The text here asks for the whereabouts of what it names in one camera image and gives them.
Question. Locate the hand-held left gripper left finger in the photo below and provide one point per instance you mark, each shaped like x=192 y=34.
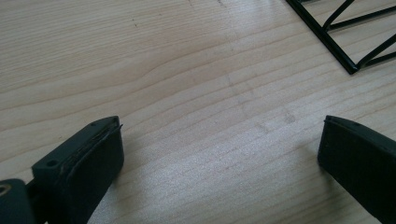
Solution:
x=84 y=165

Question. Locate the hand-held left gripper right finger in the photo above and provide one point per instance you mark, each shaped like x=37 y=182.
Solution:
x=358 y=161

